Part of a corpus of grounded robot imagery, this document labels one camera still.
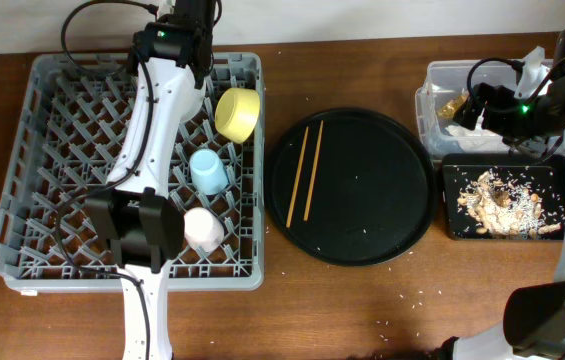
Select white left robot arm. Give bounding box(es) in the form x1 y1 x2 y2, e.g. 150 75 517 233
85 0 222 359

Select blue plastic cup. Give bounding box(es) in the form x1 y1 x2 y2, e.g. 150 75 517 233
189 149 229 195

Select white round plate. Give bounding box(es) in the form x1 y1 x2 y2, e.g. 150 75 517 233
179 83 206 122

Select pink plastic cup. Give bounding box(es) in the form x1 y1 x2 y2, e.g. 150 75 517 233
184 207 224 253

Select black rectangular tray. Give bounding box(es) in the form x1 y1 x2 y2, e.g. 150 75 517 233
441 153 565 241

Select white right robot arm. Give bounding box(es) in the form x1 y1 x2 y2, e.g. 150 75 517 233
433 30 565 359

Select clear plastic bin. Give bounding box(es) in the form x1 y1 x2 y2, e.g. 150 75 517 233
415 58 565 159

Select food scraps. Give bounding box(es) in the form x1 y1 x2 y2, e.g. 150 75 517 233
449 168 565 240

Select brown Nescafe Gold wrapper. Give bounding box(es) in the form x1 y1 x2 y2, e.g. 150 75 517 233
436 95 468 119

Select round black tray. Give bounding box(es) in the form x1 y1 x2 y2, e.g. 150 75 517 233
264 108 438 266

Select grey dishwasher rack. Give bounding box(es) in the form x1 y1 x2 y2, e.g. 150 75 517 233
0 52 265 295

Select yellow bowl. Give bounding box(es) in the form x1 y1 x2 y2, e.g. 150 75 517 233
215 88 261 144

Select white crumpled paper towel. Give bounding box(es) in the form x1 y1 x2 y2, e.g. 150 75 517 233
445 124 508 153

